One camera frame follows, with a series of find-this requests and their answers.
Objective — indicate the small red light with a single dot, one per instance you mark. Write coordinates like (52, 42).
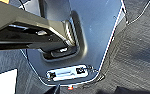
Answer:
(70, 88)

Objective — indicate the white flat slab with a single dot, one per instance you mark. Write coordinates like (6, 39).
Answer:
(2, 81)

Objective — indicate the white box blue middle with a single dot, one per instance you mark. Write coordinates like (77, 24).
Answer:
(66, 74)

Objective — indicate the grey robot torso limb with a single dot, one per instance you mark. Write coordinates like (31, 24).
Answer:
(17, 23)

